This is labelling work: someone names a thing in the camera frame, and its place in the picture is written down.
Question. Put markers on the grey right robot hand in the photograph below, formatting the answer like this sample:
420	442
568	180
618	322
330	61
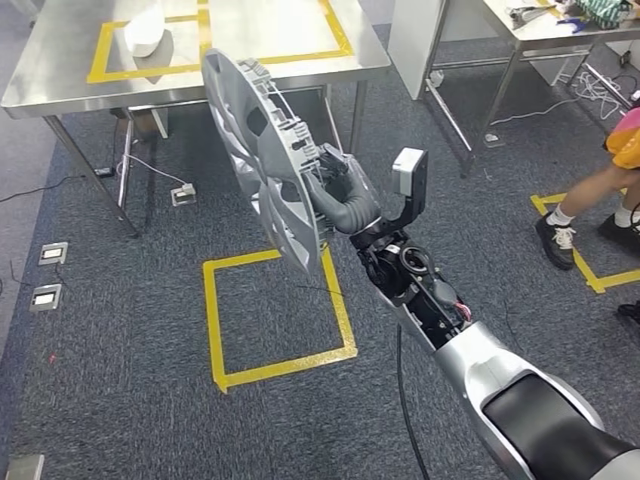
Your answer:
358	179

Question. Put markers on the silver wheel cover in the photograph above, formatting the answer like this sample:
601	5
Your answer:
280	159

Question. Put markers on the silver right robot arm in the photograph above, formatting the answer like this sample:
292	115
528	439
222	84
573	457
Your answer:
475	371

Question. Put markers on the white object on workbench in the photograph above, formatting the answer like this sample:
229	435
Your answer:
145	33

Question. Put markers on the yellow tape on workbench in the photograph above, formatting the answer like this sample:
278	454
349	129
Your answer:
95	60

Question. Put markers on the stainless steel workbench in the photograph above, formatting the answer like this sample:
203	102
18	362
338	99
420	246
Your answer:
60	60

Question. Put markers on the white cabinet panel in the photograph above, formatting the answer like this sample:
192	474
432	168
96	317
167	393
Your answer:
410	40

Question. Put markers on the steel floor socket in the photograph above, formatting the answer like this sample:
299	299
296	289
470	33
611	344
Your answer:
52	253
23	469
183	195
45	298
493	139

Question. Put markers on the metal tool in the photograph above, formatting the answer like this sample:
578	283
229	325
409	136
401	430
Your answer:
527	13

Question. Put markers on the stainless steel table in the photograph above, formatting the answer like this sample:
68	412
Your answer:
540	30

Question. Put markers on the brown cardboard box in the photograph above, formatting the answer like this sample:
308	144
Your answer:
145	122

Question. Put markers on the standing person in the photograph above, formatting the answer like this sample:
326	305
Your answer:
590	189

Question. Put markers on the blue tool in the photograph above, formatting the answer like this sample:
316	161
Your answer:
572	25

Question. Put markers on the green striped cloth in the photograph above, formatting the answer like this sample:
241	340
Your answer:
600	10

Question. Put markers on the black humanoid robot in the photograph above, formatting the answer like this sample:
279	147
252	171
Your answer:
631	310

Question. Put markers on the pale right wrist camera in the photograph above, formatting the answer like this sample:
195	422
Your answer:
406	169

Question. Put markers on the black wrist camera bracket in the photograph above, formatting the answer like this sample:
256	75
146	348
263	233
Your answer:
410	212

